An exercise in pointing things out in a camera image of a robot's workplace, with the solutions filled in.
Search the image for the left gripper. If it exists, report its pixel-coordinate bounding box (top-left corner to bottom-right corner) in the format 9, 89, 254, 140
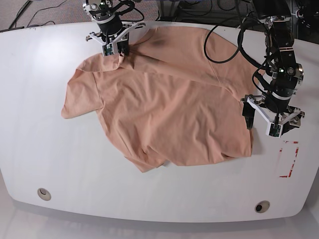
240, 63, 306, 134

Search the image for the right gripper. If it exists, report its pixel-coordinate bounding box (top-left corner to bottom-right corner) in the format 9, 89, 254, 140
86, 0, 146, 55

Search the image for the peach t-shirt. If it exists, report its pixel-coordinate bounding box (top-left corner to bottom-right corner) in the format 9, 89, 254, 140
61, 26, 255, 172

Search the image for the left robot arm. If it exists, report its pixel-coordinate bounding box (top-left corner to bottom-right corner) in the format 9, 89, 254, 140
240, 0, 305, 137

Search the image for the red tape rectangle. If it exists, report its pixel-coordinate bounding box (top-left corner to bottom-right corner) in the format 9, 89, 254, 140
275, 140, 300, 178

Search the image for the right table grommet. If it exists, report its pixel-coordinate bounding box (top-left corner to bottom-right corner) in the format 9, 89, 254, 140
255, 201, 270, 214

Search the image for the table grommet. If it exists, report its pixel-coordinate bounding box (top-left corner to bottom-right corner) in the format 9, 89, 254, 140
37, 188, 51, 201
255, 201, 270, 214

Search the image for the left table grommet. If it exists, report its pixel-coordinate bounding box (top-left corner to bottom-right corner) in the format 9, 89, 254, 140
37, 188, 51, 201

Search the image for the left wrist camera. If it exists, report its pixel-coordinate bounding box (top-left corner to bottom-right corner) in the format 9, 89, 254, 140
266, 122, 283, 137

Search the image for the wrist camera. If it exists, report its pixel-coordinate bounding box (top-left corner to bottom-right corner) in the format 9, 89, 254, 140
266, 122, 283, 137
102, 43, 119, 56

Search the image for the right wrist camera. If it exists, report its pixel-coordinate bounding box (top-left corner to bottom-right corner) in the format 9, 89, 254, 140
102, 43, 119, 56

